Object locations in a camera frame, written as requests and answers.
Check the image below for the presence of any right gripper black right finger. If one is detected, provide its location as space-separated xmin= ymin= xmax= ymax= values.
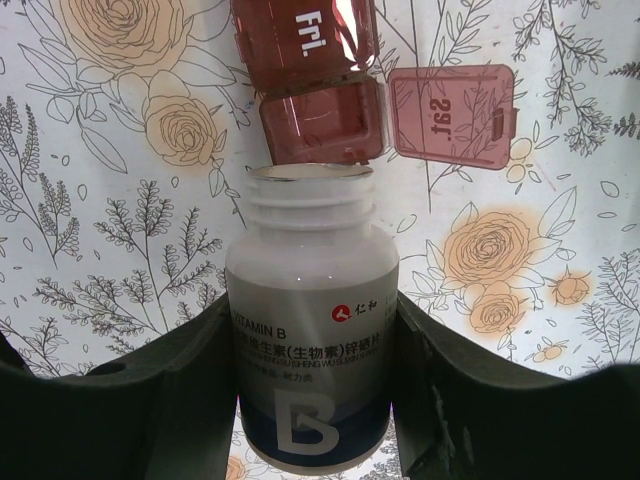
xmin=392 ymin=296 xmax=639 ymax=479

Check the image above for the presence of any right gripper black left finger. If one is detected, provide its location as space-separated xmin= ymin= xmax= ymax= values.
xmin=1 ymin=296 xmax=237 ymax=480

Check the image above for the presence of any white pill bottle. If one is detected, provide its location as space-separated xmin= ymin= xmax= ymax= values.
xmin=225 ymin=163 xmax=399 ymax=475

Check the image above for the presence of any red weekly pill organizer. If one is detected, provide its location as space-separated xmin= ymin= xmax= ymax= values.
xmin=231 ymin=1 xmax=517 ymax=170

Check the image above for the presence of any floral tablecloth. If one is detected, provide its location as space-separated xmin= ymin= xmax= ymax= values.
xmin=0 ymin=0 xmax=640 ymax=480

